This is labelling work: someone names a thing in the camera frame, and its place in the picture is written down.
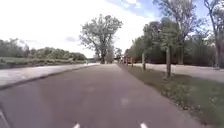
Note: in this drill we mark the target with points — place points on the large leafy tree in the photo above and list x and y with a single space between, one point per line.
100 35

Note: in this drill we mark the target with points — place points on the distant tree line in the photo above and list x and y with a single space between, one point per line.
40 53

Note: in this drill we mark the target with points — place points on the row of trees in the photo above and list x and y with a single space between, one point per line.
173 40

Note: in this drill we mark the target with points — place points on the robot's own part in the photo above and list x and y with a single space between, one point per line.
76 125

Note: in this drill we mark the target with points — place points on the grey road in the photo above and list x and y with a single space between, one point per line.
20 73

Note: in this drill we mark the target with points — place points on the pale paved road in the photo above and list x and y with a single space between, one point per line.
196 70

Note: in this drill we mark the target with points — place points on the reddish asphalt path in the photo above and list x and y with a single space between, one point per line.
100 93

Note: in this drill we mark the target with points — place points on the grass verge strip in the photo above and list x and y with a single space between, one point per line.
186 91

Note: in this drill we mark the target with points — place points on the grass field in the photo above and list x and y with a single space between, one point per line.
30 62

